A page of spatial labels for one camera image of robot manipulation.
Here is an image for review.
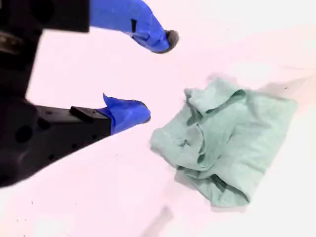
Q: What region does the pale green T-shirt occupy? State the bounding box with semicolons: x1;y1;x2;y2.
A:
150;78;299;208

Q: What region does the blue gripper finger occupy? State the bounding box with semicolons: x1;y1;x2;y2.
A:
42;0;180;54
14;93;152;184

